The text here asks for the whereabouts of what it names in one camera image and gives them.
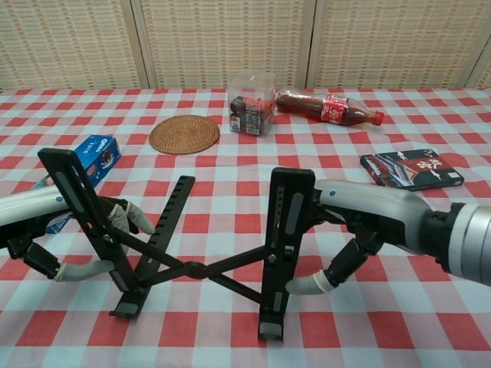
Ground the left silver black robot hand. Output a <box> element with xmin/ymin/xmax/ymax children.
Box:
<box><xmin>0</xmin><ymin>186</ymin><xmax>157</xmax><ymax>283</ymax></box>

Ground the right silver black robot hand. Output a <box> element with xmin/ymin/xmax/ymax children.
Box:
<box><xmin>285</xmin><ymin>179</ymin><xmax>437</xmax><ymax>296</ymax></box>

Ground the black folding laptop stand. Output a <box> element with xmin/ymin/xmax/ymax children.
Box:
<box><xmin>37</xmin><ymin>148</ymin><xmax>316</xmax><ymax>341</ymax></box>

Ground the dark red printed flat box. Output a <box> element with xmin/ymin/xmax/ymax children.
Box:
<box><xmin>360</xmin><ymin>148</ymin><xmax>465</xmax><ymax>192</ymax></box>

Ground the blue Oreo cookie box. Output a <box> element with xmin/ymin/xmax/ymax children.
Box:
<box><xmin>32</xmin><ymin>134</ymin><xmax>122</xmax><ymax>235</ymax></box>

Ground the red white checkered tablecloth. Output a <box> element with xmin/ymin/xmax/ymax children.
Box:
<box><xmin>0</xmin><ymin>87</ymin><xmax>491</xmax><ymax>368</ymax></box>

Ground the cola bottle with red label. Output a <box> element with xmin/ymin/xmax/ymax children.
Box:
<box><xmin>275</xmin><ymin>90</ymin><xmax>385</xmax><ymax>127</ymax></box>

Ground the clear plastic snack box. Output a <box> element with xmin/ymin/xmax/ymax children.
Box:
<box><xmin>228</xmin><ymin>71</ymin><xmax>278</xmax><ymax>137</ymax></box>

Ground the angled woven bamboo side screen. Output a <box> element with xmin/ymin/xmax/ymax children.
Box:
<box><xmin>466</xmin><ymin>48</ymin><xmax>491</xmax><ymax>90</ymax></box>

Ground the round woven brown coaster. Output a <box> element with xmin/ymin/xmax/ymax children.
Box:
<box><xmin>148</xmin><ymin>114</ymin><xmax>221</xmax><ymax>156</ymax></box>

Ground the wide woven bamboo folding screen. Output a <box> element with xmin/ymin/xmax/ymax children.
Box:
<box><xmin>0</xmin><ymin>0</ymin><xmax>491</xmax><ymax>91</ymax></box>

